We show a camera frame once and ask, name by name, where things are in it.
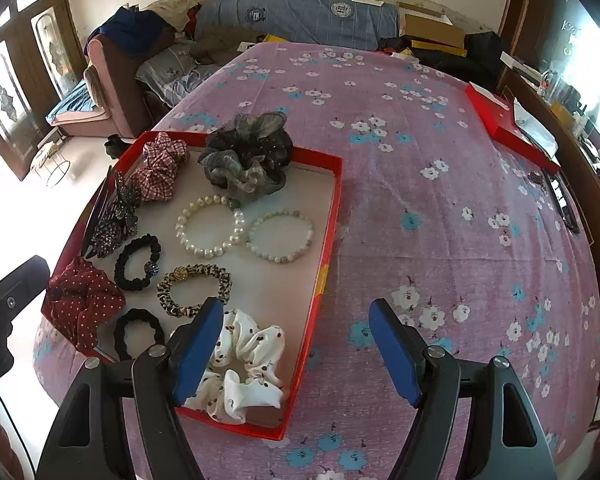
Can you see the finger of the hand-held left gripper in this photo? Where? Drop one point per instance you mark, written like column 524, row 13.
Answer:
column 22, row 282

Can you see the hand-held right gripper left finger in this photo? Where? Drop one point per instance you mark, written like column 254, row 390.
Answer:
column 200, row 350

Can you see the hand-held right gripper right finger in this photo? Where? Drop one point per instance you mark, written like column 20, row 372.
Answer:
column 395, row 350

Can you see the white cherry print scrunchie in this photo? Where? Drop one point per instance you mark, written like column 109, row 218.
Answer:
column 250, row 360

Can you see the dark red dotted scrunchie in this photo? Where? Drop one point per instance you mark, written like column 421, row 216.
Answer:
column 85, row 305

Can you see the plain black scrunchie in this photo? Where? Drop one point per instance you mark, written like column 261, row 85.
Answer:
column 122, row 335

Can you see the rhinestone flower hair clip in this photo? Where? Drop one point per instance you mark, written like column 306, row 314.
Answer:
column 115, row 220

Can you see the red shallow box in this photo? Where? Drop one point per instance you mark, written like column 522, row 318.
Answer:
column 290, row 210

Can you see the red plaid scrunchie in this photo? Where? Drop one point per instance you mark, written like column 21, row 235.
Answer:
column 155, row 175

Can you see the grey organza scrunchie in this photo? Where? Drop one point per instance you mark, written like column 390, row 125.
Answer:
column 245, row 165

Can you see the person's left forearm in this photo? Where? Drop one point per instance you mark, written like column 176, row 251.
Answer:
column 0, row 445

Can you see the black shoes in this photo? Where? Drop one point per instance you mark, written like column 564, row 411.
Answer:
column 116, row 146

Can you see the pink sofa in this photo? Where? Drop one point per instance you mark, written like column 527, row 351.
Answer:
column 105, row 90

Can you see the leaf shaped hair clip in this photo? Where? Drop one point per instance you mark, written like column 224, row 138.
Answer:
column 537, row 180

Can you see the wooden glass door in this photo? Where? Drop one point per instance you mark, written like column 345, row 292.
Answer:
column 45, row 60

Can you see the black smartphone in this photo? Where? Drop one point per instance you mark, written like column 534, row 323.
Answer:
column 562, row 200

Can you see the wooden headboard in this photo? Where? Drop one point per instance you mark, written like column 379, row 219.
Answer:
column 580, row 185

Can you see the red box lid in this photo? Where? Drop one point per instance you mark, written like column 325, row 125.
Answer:
column 490, row 115

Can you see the grey pillow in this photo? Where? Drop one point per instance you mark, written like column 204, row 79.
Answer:
column 175, row 72

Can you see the white papers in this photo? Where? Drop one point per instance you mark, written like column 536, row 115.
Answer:
column 535, row 130

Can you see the blue cloth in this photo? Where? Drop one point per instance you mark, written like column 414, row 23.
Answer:
column 135, row 32

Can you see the yellow flat package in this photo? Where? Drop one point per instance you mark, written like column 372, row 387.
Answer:
column 437, row 49

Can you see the beige cloth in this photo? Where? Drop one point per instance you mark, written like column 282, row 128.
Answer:
column 172, row 10

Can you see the black bag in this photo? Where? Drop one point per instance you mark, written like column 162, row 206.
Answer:
column 480, row 50

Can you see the brown cardboard box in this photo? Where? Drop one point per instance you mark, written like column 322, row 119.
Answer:
column 432, row 27

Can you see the blue checked quilt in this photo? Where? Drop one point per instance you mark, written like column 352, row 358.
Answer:
column 300, row 17

